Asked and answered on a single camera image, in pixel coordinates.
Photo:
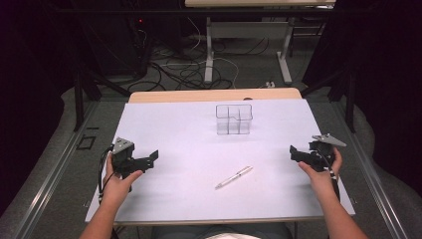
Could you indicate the person's left hand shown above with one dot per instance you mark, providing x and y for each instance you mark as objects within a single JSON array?
[{"x": 116, "y": 186}]

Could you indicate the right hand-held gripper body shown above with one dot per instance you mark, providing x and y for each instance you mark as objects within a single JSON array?
[{"x": 321, "y": 151}]

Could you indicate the white-legged desk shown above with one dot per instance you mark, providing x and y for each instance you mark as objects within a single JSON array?
[{"x": 249, "y": 33}]

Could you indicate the silver pen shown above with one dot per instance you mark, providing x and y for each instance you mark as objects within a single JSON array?
[{"x": 234, "y": 177}]

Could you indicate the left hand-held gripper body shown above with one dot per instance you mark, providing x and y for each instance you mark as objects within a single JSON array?
[{"x": 123, "y": 158}]

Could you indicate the black metal stand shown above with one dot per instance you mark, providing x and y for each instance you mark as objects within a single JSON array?
[
  {"x": 343, "y": 93},
  {"x": 88, "y": 89}
]

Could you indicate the person's right hand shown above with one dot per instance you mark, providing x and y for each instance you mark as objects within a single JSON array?
[{"x": 321, "y": 177}]

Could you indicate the white power plug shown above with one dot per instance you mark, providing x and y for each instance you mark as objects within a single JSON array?
[{"x": 270, "y": 84}]

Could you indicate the clear plastic divided organizer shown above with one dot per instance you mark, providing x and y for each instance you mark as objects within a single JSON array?
[{"x": 234, "y": 119}]

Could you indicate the white paper sheet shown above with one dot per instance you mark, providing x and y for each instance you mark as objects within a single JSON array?
[{"x": 212, "y": 159}]

